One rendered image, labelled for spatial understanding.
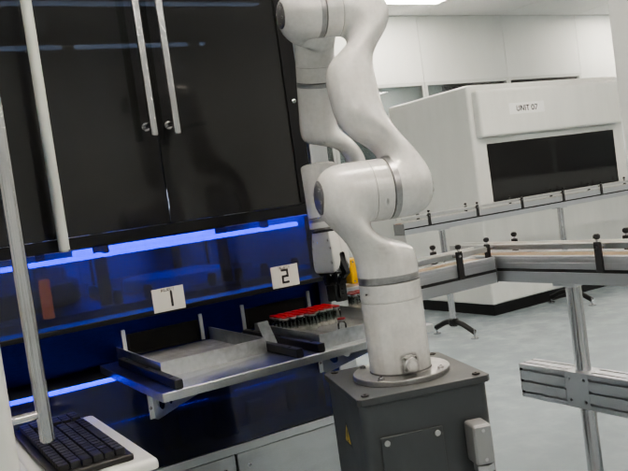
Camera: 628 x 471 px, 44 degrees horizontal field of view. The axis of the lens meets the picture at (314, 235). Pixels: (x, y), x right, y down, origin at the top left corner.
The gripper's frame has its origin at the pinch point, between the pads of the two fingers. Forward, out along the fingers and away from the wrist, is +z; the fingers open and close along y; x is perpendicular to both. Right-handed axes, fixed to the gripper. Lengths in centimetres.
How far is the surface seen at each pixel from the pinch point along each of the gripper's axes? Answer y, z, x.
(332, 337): 6.5, 9.3, -7.0
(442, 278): -42, 7, 66
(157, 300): -30.1, -4.1, -34.6
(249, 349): -4.7, 9.4, -22.9
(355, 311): -17.3, 8.0, 15.2
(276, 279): -30.2, -3.6, -0.6
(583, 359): -15, 39, 97
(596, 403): -10, 52, 94
